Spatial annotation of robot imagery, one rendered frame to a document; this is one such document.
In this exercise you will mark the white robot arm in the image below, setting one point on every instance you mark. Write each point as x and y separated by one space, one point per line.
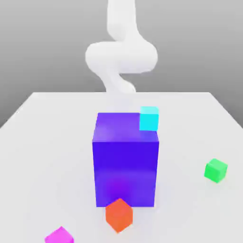
121 55

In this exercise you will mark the small cyan cube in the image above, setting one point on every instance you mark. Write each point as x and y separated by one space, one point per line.
149 121

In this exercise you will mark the small orange cube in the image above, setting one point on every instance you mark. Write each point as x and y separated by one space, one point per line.
118 216

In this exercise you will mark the small green cube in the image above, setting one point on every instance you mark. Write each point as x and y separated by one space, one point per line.
215 171

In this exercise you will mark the small magenta cube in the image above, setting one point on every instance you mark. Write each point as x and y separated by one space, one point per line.
59 236

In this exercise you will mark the large purple box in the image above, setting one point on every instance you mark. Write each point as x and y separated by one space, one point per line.
125 170

